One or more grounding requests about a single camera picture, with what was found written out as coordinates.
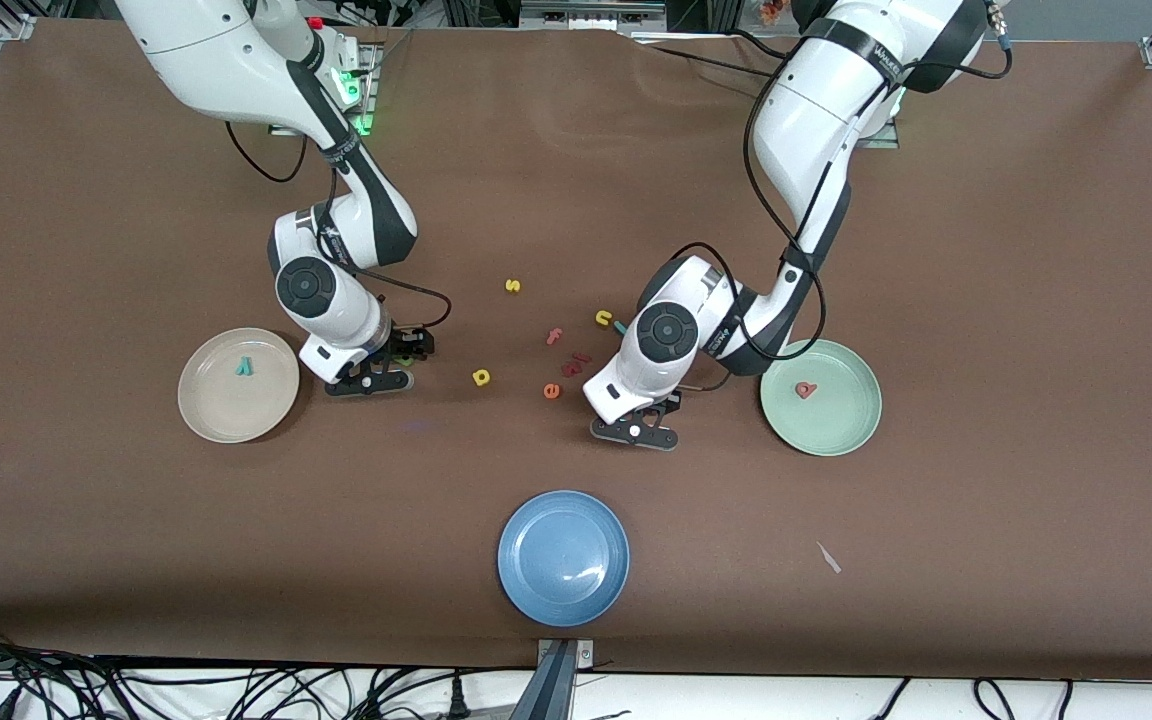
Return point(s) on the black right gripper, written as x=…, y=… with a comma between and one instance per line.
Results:
x=408, y=347

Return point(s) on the red foam letter a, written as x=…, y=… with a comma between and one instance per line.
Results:
x=806, y=390

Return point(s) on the teal foam letter y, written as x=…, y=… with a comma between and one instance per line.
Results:
x=244, y=367

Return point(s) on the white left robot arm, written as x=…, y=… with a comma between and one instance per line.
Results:
x=816, y=110

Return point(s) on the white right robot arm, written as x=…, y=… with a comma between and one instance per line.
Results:
x=206, y=50

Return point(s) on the dark red foam letter k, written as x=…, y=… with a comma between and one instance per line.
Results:
x=574, y=363

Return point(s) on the pale green plate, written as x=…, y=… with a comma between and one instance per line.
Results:
x=821, y=420

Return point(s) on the beige brown plate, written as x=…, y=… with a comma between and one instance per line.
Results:
x=226, y=400

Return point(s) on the blue plate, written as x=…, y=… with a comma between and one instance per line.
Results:
x=563, y=558

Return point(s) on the small white paper scrap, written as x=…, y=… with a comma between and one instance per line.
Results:
x=828, y=558

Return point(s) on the brown table mat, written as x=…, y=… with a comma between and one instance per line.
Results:
x=136, y=550

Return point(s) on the black power plug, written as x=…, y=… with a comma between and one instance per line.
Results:
x=456, y=695

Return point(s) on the orange artificial flowers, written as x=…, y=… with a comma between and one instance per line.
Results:
x=774, y=10

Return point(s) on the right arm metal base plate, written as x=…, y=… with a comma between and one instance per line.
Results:
x=372, y=100

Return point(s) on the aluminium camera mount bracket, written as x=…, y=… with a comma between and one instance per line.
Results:
x=556, y=680

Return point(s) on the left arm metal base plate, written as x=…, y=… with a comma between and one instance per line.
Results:
x=886, y=140

